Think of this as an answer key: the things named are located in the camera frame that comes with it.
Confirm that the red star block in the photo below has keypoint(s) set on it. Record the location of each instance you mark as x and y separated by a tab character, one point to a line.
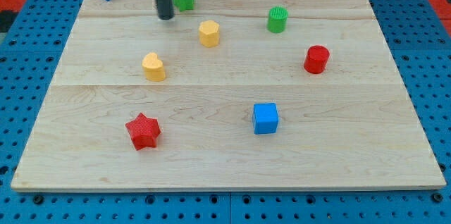
143	131

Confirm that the green cylinder block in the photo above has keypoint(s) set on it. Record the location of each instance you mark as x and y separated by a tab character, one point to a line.
277	18

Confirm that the light wooden board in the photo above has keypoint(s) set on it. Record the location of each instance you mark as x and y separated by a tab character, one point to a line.
350	128

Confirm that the blue cube block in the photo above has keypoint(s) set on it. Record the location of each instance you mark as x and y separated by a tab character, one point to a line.
265	118

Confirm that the red cylinder block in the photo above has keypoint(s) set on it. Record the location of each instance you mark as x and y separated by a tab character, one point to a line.
316	59

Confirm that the yellow hexagon block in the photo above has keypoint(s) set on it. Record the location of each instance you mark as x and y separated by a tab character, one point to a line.
209	33

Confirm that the yellow heart block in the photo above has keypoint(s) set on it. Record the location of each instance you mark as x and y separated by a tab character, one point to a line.
153	68

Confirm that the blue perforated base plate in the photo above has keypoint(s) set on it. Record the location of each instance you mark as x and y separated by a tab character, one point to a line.
29	56

